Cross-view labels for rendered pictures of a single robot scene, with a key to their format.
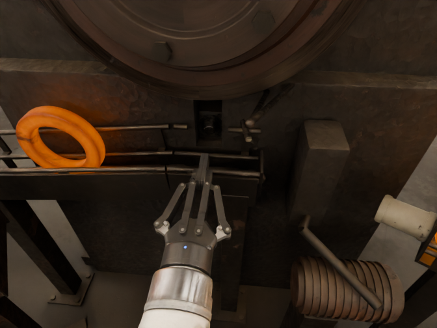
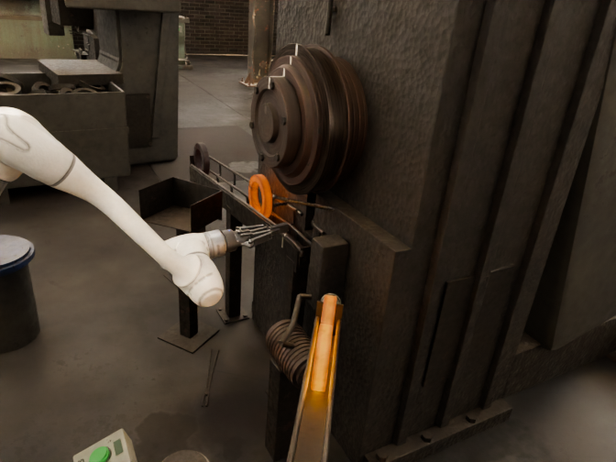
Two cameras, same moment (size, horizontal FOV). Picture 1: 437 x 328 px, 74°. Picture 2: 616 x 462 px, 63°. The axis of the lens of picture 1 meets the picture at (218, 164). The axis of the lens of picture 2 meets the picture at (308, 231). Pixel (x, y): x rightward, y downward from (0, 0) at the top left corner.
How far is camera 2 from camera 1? 1.42 m
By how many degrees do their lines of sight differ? 47
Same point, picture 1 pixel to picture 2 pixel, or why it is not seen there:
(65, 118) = (261, 182)
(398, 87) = (371, 234)
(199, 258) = (228, 236)
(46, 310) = (211, 312)
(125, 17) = (258, 143)
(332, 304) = (275, 342)
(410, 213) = not seen: hidden behind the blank
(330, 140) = (324, 241)
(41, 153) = (252, 197)
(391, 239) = not seen: outside the picture
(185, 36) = (267, 155)
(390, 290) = (302, 355)
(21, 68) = not seen: hidden behind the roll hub
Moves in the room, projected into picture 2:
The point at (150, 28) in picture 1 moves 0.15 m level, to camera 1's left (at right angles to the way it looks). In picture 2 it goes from (262, 148) to (241, 137)
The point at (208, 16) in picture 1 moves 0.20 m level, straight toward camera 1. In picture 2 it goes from (272, 150) to (214, 158)
